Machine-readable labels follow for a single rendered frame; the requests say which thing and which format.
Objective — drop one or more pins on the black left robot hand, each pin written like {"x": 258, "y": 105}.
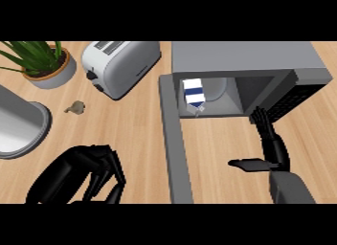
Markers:
{"x": 67, "y": 177}

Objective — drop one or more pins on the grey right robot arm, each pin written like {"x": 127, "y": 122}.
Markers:
{"x": 288, "y": 188}

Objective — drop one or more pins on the grey microwave door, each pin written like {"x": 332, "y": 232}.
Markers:
{"x": 176, "y": 143}

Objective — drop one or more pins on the white and blue milk carton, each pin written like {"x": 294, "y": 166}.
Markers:
{"x": 193, "y": 94}

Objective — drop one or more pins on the grey microwave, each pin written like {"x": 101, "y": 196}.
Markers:
{"x": 251, "y": 76}

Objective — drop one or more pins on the grey cylindrical container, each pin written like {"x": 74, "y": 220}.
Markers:
{"x": 13, "y": 124}

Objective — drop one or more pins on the small tan object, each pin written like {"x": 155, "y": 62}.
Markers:
{"x": 75, "y": 107}

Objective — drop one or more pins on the silver toaster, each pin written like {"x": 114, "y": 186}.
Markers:
{"x": 121, "y": 67}

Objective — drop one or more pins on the green potted plant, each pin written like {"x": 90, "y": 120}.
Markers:
{"x": 39, "y": 62}

